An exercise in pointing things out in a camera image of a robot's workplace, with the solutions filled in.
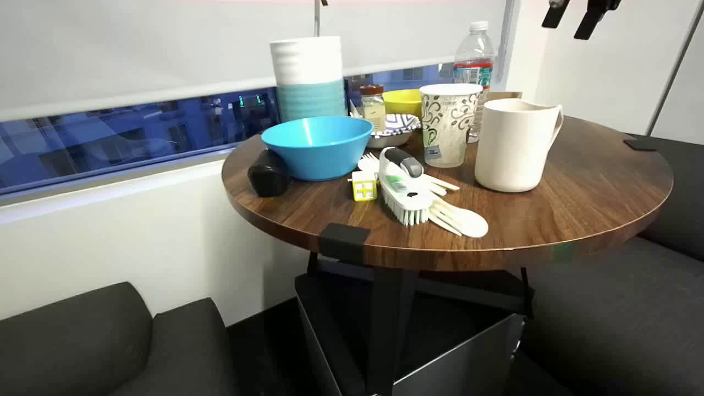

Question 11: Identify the black white patterned dish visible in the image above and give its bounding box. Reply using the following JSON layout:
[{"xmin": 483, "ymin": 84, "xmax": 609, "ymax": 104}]
[{"xmin": 366, "ymin": 113, "xmax": 422, "ymax": 152}]

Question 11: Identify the round wooden table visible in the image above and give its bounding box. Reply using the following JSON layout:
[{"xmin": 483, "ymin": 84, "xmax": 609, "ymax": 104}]
[{"xmin": 219, "ymin": 113, "xmax": 676, "ymax": 396}]

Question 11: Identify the small black object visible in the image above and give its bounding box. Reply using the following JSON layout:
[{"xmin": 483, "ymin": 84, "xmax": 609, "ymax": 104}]
[{"xmin": 246, "ymin": 150, "xmax": 290, "ymax": 198}]

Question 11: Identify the white plastic spoon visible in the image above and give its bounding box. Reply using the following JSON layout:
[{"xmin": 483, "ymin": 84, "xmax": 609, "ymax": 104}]
[{"xmin": 430, "ymin": 198, "xmax": 491, "ymax": 241}]

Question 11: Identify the yellow bowl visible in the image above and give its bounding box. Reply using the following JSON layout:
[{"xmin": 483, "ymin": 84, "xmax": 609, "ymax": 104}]
[{"xmin": 380, "ymin": 88, "xmax": 424, "ymax": 119}]

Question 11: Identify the dark grey sofa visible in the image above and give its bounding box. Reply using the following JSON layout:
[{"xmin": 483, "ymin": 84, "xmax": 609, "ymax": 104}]
[
  {"xmin": 523, "ymin": 131, "xmax": 704, "ymax": 396},
  {"xmin": 0, "ymin": 279, "xmax": 244, "ymax": 396}
]

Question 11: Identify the small yellow green carton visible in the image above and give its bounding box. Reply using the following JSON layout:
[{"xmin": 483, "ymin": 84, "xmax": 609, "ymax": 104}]
[{"xmin": 349, "ymin": 170, "xmax": 380, "ymax": 204}]

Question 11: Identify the blind pull cord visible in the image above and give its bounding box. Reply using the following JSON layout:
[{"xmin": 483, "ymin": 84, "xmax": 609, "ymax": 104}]
[{"xmin": 312, "ymin": 0, "xmax": 331, "ymax": 38}]

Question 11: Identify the thin grey pole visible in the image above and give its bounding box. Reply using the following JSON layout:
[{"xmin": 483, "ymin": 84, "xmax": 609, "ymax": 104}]
[{"xmin": 646, "ymin": 14, "xmax": 704, "ymax": 139}]

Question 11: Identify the small glass jar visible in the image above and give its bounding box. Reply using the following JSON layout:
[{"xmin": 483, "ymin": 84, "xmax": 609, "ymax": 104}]
[{"xmin": 358, "ymin": 84, "xmax": 388, "ymax": 135}]

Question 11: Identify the clear plastic water bottle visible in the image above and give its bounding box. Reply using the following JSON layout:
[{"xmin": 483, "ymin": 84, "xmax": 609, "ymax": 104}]
[{"xmin": 452, "ymin": 19, "xmax": 497, "ymax": 146}]

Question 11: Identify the small white object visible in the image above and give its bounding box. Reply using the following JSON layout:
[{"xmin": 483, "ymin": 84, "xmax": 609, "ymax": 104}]
[{"xmin": 357, "ymin": 152, "xmax": 382, "ymax": 178}]

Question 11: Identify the patterned paper cup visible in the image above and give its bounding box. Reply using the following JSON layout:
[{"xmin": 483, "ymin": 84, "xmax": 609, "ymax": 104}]
[{"xmin": 417, "ymin": 81, "xmax": 483, "ymax": 171}]

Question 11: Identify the blue plastic bowl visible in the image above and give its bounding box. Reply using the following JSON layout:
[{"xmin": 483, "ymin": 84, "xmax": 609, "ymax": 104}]
[{"xmin": 259, "ymin": 115, "xmax": 375, "ymax": 182}]

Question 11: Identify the grey metal bin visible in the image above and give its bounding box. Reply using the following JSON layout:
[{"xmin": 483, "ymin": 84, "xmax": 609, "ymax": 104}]
[{"xmin": 292, "ymin": 271, "xmax": 529, "ymax": 396}]

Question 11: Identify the white scrub brush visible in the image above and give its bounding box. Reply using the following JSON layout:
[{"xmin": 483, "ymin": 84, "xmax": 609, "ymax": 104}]
[{"xmin": 377, "ymin": 146, "xmax": 435, "ymax": 229}]

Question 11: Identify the white plastic knife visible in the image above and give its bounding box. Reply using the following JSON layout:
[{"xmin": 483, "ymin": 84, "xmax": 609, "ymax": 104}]
[{"xmin": 421, "ymin": 171, "xmax": 463, "ymax": 198}]

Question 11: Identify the white roller blind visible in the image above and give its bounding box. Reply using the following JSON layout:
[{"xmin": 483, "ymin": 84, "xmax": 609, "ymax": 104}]
[{"xmin": 0, "ymin": 0, "xmax": 510, "ymax": 123}]

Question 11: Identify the black table edge clamp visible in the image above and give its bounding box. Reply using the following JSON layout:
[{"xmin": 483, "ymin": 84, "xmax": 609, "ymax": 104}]
[{"xmin": 318, "ymin": 223, "xmax": 372, "ymax": 260}]

